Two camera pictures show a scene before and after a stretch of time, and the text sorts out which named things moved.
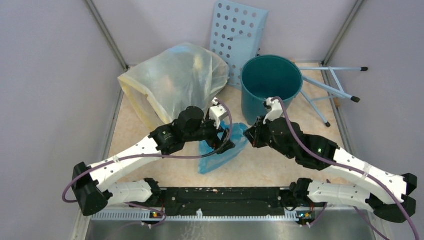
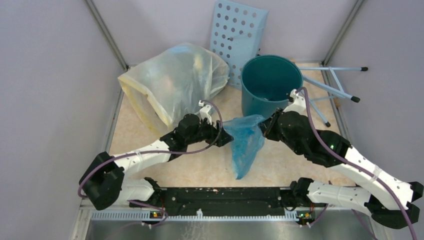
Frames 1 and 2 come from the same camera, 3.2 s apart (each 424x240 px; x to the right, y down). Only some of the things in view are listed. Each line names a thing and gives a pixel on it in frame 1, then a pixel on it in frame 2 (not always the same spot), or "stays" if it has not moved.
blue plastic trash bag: [209, 160] to [248, 140]
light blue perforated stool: [237, 34] stays
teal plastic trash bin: [265, 77] stays
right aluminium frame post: [357, 6] stays
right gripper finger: [251, 133] to [264, 126]
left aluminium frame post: [105, 32] stays
